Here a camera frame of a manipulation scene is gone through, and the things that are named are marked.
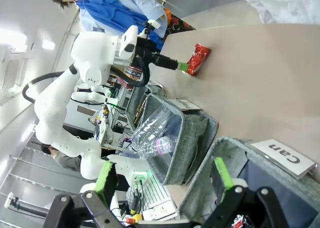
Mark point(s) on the red yellow emergency stop button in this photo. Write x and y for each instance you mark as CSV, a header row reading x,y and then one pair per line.
x,y
134,219

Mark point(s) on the white Can sign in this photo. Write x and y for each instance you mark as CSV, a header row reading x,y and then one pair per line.
x,y
282,154

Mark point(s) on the white air conditioner unit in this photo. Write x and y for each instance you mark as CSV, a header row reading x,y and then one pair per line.
x,y
10,72

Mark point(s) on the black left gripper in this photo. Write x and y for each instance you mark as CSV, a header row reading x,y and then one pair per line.
x,y
145,48

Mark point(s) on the small pink-label plastic bottle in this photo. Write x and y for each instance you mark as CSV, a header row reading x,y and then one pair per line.
x,y
165,144

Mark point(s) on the person in light blue coat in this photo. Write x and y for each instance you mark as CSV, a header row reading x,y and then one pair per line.
x,y
112,12

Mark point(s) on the camera on black tripod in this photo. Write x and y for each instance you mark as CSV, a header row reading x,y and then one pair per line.
x,y
10,199

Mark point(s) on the white Plastic sign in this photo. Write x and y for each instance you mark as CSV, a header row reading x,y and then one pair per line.
x,y
185,104

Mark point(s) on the white control box with paper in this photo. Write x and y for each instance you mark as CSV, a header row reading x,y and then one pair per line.
x,y
155,195

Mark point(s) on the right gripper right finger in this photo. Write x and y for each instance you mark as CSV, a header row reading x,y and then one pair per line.
x,y
237,203

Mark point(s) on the person in white hoodie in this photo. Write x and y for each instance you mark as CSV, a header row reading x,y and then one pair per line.
x,y
287,2

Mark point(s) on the crushed red can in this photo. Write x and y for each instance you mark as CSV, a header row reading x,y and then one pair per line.
x,y
198,57

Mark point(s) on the seated person with dark hair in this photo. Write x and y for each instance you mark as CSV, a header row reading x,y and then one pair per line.
x,y
67,161

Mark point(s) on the grey fabric basket can label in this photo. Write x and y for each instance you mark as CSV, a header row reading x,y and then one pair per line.
x,y
232,150

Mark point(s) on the red floral black cloth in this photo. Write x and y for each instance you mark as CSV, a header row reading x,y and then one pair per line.
x,y
177,22

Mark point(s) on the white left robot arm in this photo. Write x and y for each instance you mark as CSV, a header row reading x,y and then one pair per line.
x,y
57,105

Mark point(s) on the small ceiling light panel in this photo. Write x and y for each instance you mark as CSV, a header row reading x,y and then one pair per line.
x,y
48,45

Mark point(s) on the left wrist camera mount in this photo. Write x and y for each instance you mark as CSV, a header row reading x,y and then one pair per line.
x,y
153,23

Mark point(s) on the colourful printed box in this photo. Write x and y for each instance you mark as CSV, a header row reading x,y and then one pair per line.
x,y
133,72

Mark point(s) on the grey fabric basket plastic label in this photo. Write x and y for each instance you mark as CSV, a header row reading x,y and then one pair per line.
x,y
192,137

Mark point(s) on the cluttered electronics workbench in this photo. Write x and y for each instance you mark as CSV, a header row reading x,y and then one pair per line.
x,y
105,117

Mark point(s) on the large ceiling light panel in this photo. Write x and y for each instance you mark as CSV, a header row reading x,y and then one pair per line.
x,y
12,40

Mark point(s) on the large clear plastic bottle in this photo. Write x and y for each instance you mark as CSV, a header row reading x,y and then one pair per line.
x,y
150,127

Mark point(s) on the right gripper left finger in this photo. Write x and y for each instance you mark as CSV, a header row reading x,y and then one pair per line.
x,y
100,200

